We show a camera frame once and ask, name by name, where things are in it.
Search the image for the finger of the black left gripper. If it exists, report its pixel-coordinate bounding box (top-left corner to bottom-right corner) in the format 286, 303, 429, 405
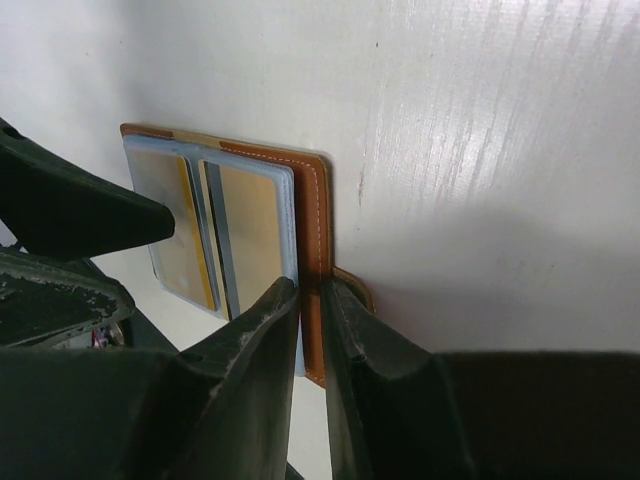
1, 121, 175, 260
1, 249, 134, 347

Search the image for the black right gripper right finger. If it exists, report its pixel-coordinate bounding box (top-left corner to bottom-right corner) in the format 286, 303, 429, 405
322, 280, 639, 479

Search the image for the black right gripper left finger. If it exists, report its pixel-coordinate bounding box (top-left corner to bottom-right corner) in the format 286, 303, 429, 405
1, 278, 298, 479

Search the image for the gold card pocket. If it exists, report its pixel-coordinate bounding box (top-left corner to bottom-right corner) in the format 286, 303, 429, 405
126, 148, 217, 311
198, 157, 288, 320

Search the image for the brown leather card holder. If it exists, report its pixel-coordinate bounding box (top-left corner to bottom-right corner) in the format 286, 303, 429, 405
120, 123, 376, 387

